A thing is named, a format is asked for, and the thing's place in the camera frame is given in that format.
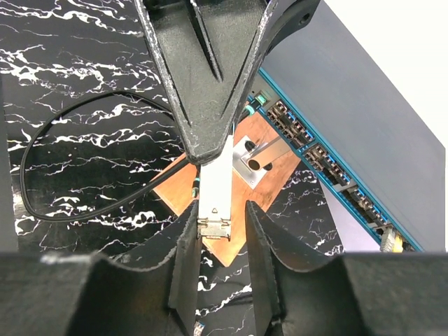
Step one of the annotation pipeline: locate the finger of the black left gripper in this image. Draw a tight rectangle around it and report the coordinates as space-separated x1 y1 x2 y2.
135 1 224 164
188 1 319 165

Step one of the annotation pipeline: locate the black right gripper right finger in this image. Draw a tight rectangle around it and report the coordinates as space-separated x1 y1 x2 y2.
245 201 447 335

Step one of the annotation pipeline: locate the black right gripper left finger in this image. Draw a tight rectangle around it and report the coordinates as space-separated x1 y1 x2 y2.
1 202 202 335

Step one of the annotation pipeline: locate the silver SFP transceiver plug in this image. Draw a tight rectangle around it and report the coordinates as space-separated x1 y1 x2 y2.
197 135 234 239

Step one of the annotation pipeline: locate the grey ethernet cable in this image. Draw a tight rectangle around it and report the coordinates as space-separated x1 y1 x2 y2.
379 225 396 253

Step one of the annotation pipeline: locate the black fibre cable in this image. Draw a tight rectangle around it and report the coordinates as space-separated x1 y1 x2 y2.
19 90 202 223

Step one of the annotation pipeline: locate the dark grey network switch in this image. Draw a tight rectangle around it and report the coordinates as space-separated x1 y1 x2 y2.
250 2 445 252

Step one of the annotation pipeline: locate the metal bracket stand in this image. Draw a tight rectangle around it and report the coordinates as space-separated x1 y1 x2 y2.
232 136 291 190

